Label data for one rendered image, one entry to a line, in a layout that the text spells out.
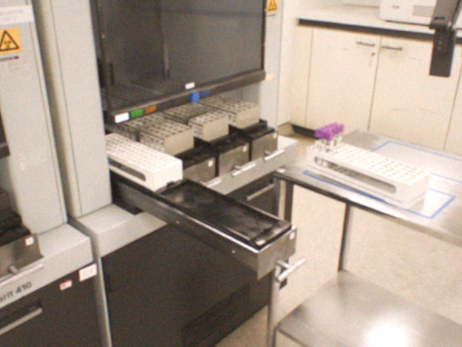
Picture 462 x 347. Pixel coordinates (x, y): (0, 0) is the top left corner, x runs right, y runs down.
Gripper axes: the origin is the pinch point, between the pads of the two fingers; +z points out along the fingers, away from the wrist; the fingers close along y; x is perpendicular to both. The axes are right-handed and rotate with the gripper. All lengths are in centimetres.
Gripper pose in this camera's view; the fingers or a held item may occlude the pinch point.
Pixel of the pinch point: (456, 60)
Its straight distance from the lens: 88.7
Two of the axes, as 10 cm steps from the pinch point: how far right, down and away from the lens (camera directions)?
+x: -7.4, -2.6, 6.2
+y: 6.7, -3.5, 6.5
